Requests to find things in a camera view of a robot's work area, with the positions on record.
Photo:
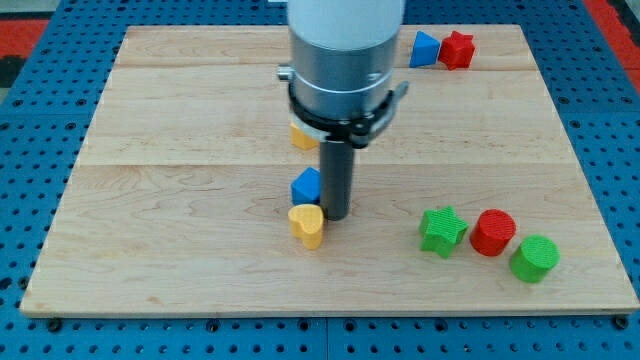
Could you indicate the yellow hexagon block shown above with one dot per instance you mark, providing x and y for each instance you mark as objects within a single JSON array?
[{"x": 300, "y": 139}]

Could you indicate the blue cube block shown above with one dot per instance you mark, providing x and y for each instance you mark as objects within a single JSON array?
[{"x": 305, "y": 189}]

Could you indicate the blue triangle block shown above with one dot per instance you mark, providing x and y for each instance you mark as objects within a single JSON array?
[{"x": 425, "y": 50}]

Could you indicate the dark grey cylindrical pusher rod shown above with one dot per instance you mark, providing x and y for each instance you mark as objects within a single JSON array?
[{"x": 336, "y": 160}]

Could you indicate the green star block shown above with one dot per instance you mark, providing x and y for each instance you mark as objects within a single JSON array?
[{"x": 442, "y": 230}]

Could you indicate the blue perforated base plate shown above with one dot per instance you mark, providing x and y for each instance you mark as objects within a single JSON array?
[{"x": 587, "y": 61}]

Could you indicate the red cylinder block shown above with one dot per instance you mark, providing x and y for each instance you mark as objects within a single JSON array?
[{"x": 492, "y": 232}]

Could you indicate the red star block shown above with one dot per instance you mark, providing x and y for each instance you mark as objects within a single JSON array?
[{"x": 457, "y": 50}]

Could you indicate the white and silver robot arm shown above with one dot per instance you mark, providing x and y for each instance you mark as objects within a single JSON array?
[{"x": 342, "y": 60}]

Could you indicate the light wooden board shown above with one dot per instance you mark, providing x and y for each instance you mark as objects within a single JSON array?
[{"x": 177, "y": 204}]

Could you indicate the green cylinder block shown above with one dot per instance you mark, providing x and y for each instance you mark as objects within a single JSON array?
[{"x": 535, "y": 257}]

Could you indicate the yellow heart block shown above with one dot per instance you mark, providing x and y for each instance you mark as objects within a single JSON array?
[{"x": 307, "y": 224}]

